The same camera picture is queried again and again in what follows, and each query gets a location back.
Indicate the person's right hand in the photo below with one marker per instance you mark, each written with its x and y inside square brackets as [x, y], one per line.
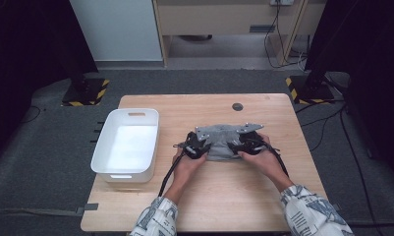
[268, 164]

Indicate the black curtain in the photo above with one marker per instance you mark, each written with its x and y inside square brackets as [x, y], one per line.
[27, 49]
[371, 49]

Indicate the light wooden desk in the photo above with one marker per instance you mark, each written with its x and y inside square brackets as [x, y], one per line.
[217, 19]

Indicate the white panel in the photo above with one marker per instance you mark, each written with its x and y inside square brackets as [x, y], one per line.
[116, 29]

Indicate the grey tape strip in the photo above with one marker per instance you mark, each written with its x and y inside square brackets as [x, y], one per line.
[337, 207]
[91, 206]

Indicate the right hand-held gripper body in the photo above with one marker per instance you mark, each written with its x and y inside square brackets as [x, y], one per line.
[252, 144]

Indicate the white plastic basket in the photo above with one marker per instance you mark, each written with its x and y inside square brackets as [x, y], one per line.
[125, 147]

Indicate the white power strip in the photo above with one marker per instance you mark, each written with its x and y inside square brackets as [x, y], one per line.
[281, 2]

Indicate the black stand with striped base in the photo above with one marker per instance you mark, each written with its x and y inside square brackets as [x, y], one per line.
[310, 91]
[86, 91]

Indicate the person's left hand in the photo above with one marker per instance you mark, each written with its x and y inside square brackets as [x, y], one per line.
[184, 172]

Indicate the grey round table grommet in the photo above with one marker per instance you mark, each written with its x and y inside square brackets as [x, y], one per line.
[237, 106]

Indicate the grey shorts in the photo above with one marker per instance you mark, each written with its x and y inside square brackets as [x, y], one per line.
[224, 144]

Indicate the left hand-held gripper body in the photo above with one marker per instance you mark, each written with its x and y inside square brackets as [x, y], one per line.
[194, 149]

